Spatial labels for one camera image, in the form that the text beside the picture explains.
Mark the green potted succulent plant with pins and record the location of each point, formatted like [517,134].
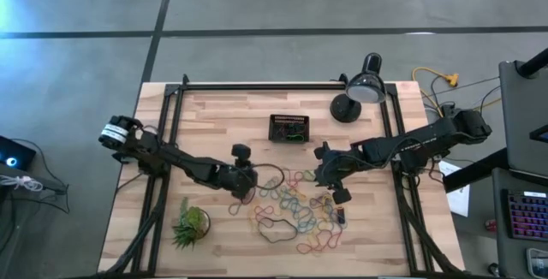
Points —
[192,223]

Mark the large black rubber band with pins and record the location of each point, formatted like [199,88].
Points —
[277,242]

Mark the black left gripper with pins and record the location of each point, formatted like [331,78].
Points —
[240,180]

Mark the white paper sheet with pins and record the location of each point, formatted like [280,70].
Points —
[458,202]

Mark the grey desk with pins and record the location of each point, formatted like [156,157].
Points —
[498,227]

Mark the black slotted plastic bin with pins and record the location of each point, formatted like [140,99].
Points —
[271,128]

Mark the yellow rubber band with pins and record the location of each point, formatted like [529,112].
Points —
[253,223]

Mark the grey desk gadget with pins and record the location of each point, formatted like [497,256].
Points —
[539,262]

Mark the backlit keyboard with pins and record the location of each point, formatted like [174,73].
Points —
[528,217]

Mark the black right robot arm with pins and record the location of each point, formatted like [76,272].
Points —
[428,135]

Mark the green rubber band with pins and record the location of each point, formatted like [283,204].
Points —
[309,176]
[295,138]

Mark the black beam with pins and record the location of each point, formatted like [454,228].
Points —
[475,170]

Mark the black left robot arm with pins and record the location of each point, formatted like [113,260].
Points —
[180,159]

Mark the wide black rubber band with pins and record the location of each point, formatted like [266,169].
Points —
[341,215]

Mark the black pole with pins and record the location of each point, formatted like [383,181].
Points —
[535,64]

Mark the red rubber band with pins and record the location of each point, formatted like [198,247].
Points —
[295,172]
[250,197]
[263,207]
[299,249]

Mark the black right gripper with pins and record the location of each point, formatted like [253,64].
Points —
[329,167]

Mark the black desk lamp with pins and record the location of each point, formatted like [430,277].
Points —
[368,84]

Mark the dark purple rubber band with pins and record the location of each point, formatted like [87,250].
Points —
[319,204]

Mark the black aluminium table frame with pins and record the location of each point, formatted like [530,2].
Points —
[257,86]

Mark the small red object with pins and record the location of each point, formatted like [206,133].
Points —
[491,225]

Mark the black device with blue light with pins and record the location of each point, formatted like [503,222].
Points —
[21,152]

